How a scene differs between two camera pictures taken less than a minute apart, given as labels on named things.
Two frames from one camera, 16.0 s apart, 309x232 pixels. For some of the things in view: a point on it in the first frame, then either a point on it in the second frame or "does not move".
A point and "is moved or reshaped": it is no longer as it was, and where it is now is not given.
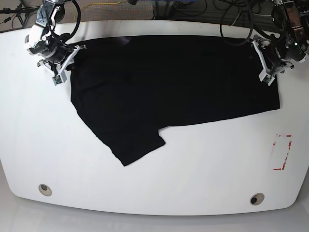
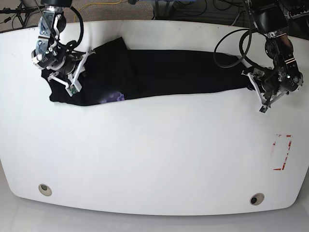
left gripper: [58, 63] to [74, 65]
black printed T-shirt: [128, 87] is moved or reshaped
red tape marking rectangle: [274, 144] does not move
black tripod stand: [22, 12] does not move
